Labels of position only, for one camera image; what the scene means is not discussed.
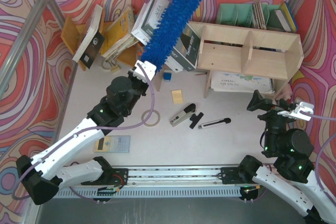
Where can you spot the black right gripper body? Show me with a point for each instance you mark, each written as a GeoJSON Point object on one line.
{"type": "Point", "coordinates": [269, 115]}

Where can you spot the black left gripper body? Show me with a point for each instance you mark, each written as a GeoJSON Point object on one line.
{"type": "Point", "coordinates": [139, 83]}

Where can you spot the white black utility knife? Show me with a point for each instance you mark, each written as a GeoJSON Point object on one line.
{"type": "Point", "coordinates": [214, 123]}

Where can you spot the black plastic clip piece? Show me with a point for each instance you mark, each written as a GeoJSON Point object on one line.
{"type": "Point", "coordinates": [195, 118]}

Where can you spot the blue fluffy duster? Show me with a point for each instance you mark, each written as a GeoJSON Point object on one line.
{"type": "Point", "coordinates": [164, 38]}

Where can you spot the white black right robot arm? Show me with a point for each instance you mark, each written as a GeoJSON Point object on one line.
{"type": "Point", "coordinates": [297, 181]}

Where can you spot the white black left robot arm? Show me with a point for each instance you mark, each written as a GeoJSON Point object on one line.
{"type": "Point", "coordinates": [106, 116]}

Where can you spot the light wooden bookshelf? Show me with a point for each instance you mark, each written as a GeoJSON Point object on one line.
{"type": "Point", "coordinates": [253, 52]}

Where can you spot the blue stamp block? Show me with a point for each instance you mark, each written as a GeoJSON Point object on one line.
{"type": "Point", "coordinates": [167, 75]}

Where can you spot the pink pig figure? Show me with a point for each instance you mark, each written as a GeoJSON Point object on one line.
{"type": "Point", "coordinates": [285, 93]}

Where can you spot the brass padlock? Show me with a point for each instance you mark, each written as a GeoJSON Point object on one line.
{"type": "Point", "coordinates": [110, 65]}

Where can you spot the yellow sticky note pad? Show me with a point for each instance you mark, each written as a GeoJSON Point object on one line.
{"type": "Point", "coordinates": [177, 96]}

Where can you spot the white spiral notebook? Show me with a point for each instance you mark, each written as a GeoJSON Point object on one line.
{"type": "Point", "coordinates": [232, 82]}

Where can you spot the yellow worn book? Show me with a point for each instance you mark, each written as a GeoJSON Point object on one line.
{"type": "Point", "coordinates": [118, 35]}

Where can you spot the grey black stapler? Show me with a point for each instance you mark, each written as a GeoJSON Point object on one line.
{"type": "Point", "coordinates": [186, 113]}

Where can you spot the blue yellow calculator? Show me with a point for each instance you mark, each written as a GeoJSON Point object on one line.
{"type": "Point", "coordinates": [113, 144]}

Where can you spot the white book black cover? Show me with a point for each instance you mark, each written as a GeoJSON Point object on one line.
{"type": "Point", "coordinates": [90, 39]}

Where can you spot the green desk organizer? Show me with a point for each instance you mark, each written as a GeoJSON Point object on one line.
{"type": "Point", "coordinates": [243, 15]}

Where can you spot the blue yellow book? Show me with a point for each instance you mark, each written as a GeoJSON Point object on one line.
{"type": "Point", "coordinates": [287, 16]}

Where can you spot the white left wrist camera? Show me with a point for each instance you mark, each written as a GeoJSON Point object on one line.
{"type": "Point", "coordinates": [144, 70]}

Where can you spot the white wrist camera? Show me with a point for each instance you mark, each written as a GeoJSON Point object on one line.
{"type": "Point", "coordinates": [144, 70]}
{"type": "Point", "coordinates": [299, 111]}

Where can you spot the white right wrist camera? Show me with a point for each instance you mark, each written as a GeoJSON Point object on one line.
{"type": "Point", "coordinates": [299, 111]}

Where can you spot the aluminium mounting rail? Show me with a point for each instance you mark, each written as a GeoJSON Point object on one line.
{"type": "Point", "coordinates": [173, 175]}

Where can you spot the aluminium frame post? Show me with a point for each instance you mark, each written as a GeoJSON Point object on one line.
{"type": "Point", "coordinates": [19, 45]}

